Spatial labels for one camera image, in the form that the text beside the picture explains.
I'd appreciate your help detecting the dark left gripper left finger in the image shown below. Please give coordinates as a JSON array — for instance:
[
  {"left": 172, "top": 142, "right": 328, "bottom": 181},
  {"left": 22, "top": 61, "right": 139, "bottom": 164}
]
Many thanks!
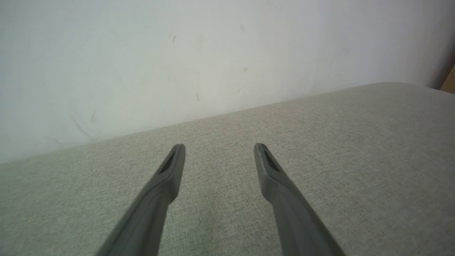
[{"left": 95, "top": 144, "right": 186, "bottom": 256}]

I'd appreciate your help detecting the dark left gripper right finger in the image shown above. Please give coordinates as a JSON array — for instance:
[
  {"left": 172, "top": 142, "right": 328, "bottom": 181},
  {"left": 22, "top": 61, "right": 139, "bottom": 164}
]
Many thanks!
[{"left": 254, "top": 143, "right": 346, "bottom": 256}]

